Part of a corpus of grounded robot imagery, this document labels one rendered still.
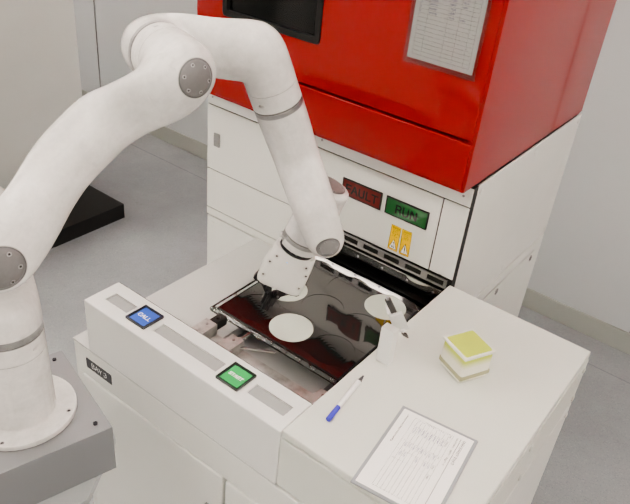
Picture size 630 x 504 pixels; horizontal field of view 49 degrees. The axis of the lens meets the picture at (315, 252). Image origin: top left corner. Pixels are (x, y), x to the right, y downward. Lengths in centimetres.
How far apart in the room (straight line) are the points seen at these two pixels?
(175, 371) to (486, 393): 61
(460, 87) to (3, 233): 89
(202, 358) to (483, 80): 77
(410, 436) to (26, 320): 68
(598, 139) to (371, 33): 166
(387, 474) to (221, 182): 111
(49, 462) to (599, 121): 239
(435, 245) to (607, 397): 159
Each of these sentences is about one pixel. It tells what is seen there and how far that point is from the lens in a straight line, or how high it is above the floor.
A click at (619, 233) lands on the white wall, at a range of 314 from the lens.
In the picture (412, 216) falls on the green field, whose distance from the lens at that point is 165.
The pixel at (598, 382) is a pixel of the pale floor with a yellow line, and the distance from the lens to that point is 314.
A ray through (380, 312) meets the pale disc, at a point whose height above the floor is 90.
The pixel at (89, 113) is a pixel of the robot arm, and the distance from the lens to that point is 109.
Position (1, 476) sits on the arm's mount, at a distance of 129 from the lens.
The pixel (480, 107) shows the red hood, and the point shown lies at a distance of 144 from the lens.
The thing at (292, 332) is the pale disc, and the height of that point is 90.
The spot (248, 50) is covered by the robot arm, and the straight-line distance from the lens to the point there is 116.
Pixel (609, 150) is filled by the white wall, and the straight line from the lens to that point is 303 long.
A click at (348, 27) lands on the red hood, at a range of 157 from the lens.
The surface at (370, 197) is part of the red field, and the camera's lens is 170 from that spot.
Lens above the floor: 188
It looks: 32 degrees down
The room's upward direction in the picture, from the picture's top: 6 degrees clockwise
